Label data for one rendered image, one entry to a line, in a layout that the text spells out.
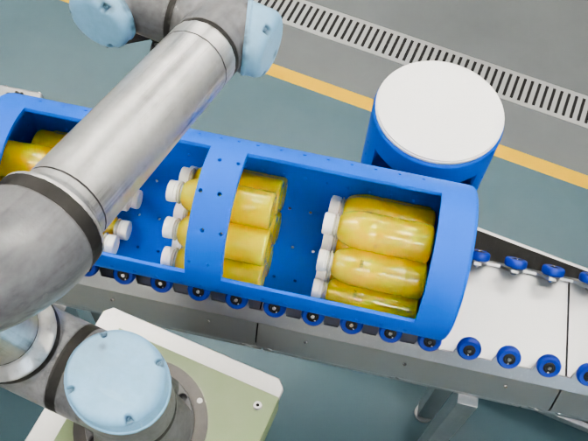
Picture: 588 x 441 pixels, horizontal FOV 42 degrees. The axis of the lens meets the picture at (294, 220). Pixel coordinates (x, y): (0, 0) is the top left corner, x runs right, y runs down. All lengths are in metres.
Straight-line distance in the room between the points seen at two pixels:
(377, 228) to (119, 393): 0.58
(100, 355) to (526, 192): 2.18
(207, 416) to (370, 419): 1.32
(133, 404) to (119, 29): 0.42
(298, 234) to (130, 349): 0.67
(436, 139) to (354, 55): 1.57
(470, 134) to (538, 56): 1.72
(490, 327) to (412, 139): 0.41
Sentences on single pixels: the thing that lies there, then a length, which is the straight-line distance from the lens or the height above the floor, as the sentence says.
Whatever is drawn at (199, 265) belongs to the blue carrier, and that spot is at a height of 1.14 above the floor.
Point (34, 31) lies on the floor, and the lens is 3.32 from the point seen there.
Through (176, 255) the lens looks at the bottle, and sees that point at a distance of 1.41.
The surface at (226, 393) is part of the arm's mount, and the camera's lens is 1.14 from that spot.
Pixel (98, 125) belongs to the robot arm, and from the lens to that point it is 0.65.
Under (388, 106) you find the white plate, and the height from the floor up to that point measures 1.04.
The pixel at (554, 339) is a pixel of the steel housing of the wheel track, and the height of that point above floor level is 0.93.
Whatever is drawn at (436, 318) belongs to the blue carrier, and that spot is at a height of 1.13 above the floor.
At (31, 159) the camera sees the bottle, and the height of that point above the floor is 1.17.
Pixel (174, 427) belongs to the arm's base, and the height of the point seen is 1.28.
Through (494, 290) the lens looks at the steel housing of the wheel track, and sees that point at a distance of 1.59.
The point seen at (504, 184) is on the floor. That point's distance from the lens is 2.89.
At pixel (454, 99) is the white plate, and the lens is 1.69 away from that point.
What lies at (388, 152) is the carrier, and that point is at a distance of 1.62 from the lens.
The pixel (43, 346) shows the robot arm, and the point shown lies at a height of 1.45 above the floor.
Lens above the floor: 2.30
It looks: 60 degrees down
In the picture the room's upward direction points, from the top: 5 degrees clockwise
